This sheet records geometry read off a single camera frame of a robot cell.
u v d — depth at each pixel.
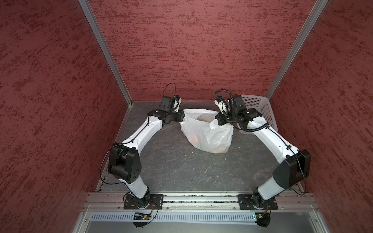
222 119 0.73
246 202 0.74
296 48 0.87
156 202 0.74
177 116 0.77
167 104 0.67
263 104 1.13
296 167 0.42
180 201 0.76
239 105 0.62
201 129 0.87
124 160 0.45
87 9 0.72
